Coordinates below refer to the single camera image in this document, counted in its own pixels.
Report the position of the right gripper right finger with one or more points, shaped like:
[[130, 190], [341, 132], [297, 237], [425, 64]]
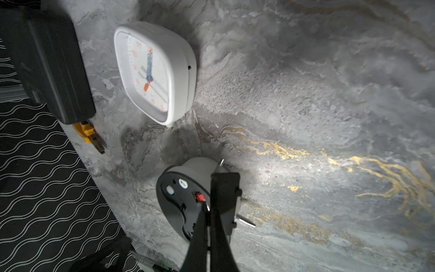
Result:
[[221, 257]]

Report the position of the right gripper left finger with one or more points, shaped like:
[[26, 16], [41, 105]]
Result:
[[196, 258]]

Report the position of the black battery cover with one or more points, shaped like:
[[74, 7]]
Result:
[[225, 191]]

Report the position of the white twin bell alarm clock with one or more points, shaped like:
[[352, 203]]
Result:
[[175, 189]]

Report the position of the white square alarm clock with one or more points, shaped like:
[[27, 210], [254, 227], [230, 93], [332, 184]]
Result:
[[158, 69]]

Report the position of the yellow handled pliers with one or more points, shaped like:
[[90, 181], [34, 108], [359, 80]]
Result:
[[88, 133]]

